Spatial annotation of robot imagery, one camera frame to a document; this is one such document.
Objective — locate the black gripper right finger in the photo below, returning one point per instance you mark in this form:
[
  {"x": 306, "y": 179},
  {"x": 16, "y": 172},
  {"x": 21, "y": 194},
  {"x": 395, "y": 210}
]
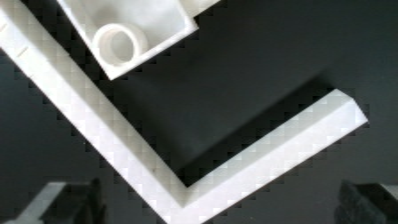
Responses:
[{"x": 368, "y": 204}]

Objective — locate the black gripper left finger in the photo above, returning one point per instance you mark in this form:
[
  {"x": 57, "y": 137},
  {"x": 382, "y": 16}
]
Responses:
[{"x": 66, "y": 204}]

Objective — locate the white chair seat part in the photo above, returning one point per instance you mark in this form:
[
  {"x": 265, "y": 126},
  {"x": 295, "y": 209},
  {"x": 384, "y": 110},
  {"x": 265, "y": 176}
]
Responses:
[{"x": 130, "y": 28}]

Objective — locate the white U-shaped boundary frame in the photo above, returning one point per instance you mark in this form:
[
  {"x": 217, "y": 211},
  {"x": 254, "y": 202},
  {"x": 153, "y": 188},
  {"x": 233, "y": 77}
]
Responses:
[{"x": 155, "y": 137}]

